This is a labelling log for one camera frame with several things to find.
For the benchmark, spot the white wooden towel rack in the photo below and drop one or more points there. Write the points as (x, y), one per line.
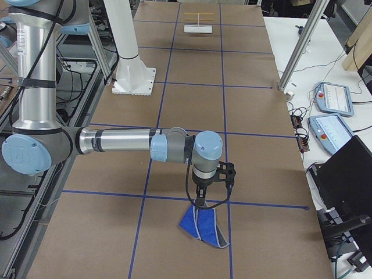
(198, 27)

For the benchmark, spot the blue towel with grey trim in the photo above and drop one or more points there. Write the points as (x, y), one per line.
(202, 225)

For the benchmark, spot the lower blue teach pendant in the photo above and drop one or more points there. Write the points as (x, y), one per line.
(331, 130)

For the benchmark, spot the black orange adapter box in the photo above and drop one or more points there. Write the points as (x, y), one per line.
(296, 121)

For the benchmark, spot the upper blue teach pendant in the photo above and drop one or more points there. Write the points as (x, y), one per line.
(334, 98)

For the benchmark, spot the black laptop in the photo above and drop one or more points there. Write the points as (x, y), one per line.
(344, 180)

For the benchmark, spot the small metal cylinder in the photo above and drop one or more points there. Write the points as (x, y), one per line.
(289, 95)

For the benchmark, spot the aluminium frame post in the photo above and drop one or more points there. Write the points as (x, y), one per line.
(310, 26)

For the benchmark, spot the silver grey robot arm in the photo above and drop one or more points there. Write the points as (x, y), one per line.
(38, 141)

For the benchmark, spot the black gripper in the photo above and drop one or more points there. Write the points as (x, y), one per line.
(203, 182)

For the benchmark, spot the blue teach pendant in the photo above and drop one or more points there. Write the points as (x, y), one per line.
(334, 98)
(331, 130)

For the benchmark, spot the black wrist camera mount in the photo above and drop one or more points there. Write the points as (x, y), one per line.
(225, 172)

